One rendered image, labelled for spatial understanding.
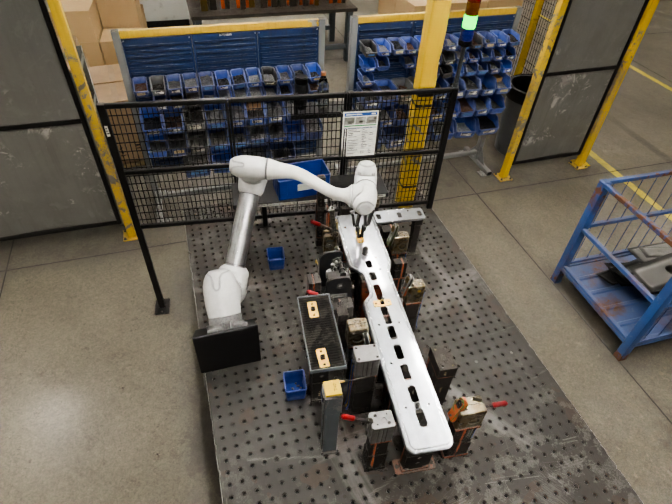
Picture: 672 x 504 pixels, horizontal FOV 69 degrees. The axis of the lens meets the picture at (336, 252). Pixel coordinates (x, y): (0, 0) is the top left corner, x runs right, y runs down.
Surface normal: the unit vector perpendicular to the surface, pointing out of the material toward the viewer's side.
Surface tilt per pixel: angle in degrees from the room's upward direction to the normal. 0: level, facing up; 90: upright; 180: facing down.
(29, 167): 90
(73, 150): 91
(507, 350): 0
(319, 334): 0
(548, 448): 0
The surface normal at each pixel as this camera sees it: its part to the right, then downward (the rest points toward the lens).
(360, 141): 0.19, 0.68
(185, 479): 0.04, -0.73
